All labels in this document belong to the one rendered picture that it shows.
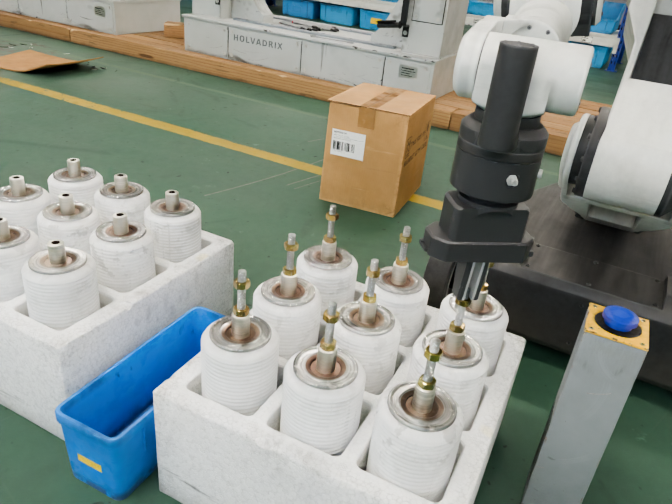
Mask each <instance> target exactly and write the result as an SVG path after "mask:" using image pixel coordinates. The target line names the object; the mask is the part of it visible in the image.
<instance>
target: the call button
mask: <svg viewBox="0 0 672 504"><path fill-rule="evenodd" d="M602 317H603V318H604V322H605V324H606V325H607V326H609V327H610V328H612V329H614V330H617V331H621V332H629V331H631V330H632V329H635V328H637V326H638V324H639V321H640V320H639V317H638V316H637V315H636V314H635V313H634V312H632V311H631V310H629V309H627V308H624V307H621V306H607V307H605V308H604V310H603V313H602Z"/></svg>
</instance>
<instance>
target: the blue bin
mask: <svg viewBox="0 0 672 504"><path fill-rule="evenodd" d="M222 317H225V315H222V314H220V313H217V312H215V311H212V310H210V309H207V308H204V307H194V308H192V309H190V310H189V311H188V312H186V313H185V314H183V315H182V316H181V317H179V318H178V319H176V320H175V321H174V322H172V323H171V324H170V325H168V326H167V327H165V328H164V329H163V330H161V331H160V332H158V333H157V334H156V335H154V336H153V337H152V338H150V339H149V340H147V341H146V342H145V343H143V344H142V345H140V346H139V347H138V348H136V349H135V350H134V351H132V352H131V353H129V354H128V355H127V356H125V357H124V358H122V359H121V360H120V361H118V362H117V363H116V364H114V365H113V366H111V367H110V368H109V369H107V370H106V371H104V372H103V373H102V374H100V375H99V376H98V377H96V378H95V379H93V380H92V381H91V382H89V383H88V384H86V385H85V386H84V387H82V388H81V389H80V390H78V391H77V392H75V393H74V394H73V395H71V396H70V397H68V398H67V399H66V400H64V401H63V402H62V403H60V404H59V405H58V406H57V407H56V409H55V416H56V420H57V422H58V423H59V424H61V427H62V431H63V435H64V439H65V443H66V447H67V451H68V455H69V459H70V464H71V468H72V472H73V475H74V476H75V477H76V478H77V479H79V480H81V481H83V482H84V483H86V484H88V485H90V486H91V487H93V488H95V489H97V490H98V491H100V492H102V493H104V494H105V495H107V496H109V497H111V498H112V499H114V500H117V501H121V500H124V499H126V498H127V497H128V496H129V495H130V494H131V493H132V492H133V491H134V490H135V489H136V488H137V487H138V486H139V485H140V484H141V483H142V482H143V481H144V480H145V479H146V478H147V477H148V476H149V475H150V474H151V473H152V472H153V471H154V470H155V469H156V468H157V467H158V462H157V448H156V433H155V418H154V404H153V391H154V390H155V389H156V388H157V387H158V386H160V385H161V384H162V383H163V382H164V381H166V380H168V379H170V378H171V376H172V375H173V374H174V373H175V372H176V371H178V370H179V369H180V368H181V367H183V366H184V365H185V364H186V363H187V362H189V361H190V360H191V359H192V358H193V357H195V356H196V355H197V354H198V353H199V352H201V337H202V334H203V332H204V331H205V330H206V329H207V327H208V326H209V325H211V324H212V323H213V322H215V321H217V320H218V319H220V318H222Z"/></svg>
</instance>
